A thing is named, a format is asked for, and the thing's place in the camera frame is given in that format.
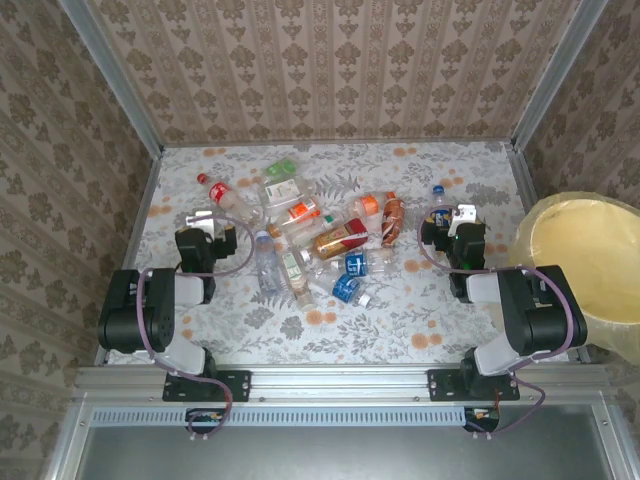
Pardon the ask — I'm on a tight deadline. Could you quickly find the dark label blue cap bottle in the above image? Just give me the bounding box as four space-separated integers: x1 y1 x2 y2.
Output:
429 184 459 232

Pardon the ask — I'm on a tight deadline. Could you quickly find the red label cola bottle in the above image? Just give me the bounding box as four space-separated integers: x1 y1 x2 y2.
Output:
196 172 264 225

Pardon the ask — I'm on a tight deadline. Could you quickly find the clear water bottle pale cap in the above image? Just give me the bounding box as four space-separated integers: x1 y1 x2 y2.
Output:
253 229 282 295

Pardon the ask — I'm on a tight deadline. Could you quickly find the brown swirl label bottle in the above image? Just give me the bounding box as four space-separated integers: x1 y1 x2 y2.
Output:
380 197 407 250

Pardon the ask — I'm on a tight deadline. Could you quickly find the white green label bottle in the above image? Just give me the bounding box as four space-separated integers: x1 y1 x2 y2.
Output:
262 178 315 214

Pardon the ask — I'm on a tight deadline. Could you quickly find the orange label orange cap bottle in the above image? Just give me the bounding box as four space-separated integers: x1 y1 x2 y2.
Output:
348 191 397 222

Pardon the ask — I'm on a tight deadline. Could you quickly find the large blue label water bottle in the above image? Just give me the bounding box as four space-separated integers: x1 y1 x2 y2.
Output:
313 248 396 282

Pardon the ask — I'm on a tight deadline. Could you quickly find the clear bottle green cap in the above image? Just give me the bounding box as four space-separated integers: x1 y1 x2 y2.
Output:
288 212 346 249

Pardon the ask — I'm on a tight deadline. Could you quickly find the green label plastic bottle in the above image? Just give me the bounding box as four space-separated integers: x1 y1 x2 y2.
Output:
263 157 297 180

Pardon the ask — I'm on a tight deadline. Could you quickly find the blue label white cap bottle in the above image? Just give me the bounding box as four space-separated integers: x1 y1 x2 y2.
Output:
312 272 374 309

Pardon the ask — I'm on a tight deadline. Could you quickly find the red gold label tea bottle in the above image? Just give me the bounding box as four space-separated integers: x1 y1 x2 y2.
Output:
298 217 370 262

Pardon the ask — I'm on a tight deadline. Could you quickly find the yellow round plastic bin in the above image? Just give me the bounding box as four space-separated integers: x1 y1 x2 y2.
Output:
507 191 640 361

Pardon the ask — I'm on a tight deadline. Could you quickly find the floral patterned table cover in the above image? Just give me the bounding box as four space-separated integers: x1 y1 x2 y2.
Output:
107 142 584 366

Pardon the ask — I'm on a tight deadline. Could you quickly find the grey metal panel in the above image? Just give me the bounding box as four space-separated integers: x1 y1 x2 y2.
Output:
42 399 640 480

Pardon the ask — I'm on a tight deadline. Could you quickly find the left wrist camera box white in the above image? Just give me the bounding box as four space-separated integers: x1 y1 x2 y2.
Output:
184 209 217 234

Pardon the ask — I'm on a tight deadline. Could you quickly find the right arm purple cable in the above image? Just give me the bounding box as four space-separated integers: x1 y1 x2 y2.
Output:
417 207 576 441

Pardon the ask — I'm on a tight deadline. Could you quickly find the aluminium mounting rail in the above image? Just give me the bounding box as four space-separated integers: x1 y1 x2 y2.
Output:
72 363 616 402

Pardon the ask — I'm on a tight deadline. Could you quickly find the aluminium frame post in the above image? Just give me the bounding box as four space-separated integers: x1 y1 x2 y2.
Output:
509 0 612 154
56 0 166 157

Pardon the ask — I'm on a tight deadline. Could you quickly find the white slotted cable duct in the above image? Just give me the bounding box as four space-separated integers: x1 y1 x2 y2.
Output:
91 405 469 427

